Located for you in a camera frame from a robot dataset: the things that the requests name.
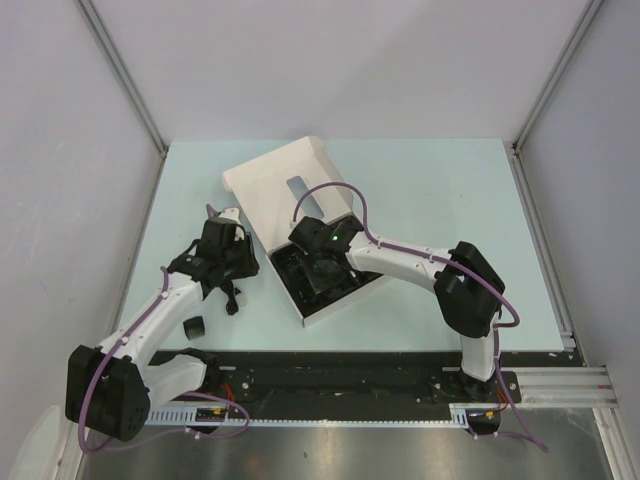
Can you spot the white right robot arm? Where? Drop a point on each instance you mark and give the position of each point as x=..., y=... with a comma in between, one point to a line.
x=466, y=287

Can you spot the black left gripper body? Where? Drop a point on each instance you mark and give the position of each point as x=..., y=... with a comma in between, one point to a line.
x=239, y=261

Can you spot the black comb guard on table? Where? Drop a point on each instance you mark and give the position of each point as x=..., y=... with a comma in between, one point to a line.
x=194, y=328

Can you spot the aluminium frame rail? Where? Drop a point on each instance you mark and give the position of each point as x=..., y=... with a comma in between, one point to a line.
x=571, y=388

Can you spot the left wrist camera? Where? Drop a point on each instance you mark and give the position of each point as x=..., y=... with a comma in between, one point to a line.
x=231, y=214

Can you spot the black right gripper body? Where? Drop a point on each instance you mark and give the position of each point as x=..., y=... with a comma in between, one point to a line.
x=323, y=277

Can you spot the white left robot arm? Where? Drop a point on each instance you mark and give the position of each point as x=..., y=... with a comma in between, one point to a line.
x=112, y=387

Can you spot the black plastic tray insert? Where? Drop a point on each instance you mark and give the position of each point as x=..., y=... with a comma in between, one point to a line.
x=288, y=266

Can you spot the white cardboard box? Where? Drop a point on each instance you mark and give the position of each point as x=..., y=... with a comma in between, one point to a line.
x=285, y=185

